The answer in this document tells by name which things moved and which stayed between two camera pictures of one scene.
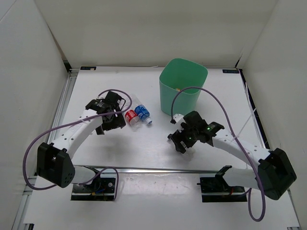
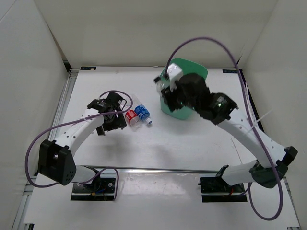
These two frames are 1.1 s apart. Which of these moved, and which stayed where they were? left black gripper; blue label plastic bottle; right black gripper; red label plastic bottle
Moved: right black gripper
Stayed: red label plastic bottle; blue label plastic bottle; left black gripper
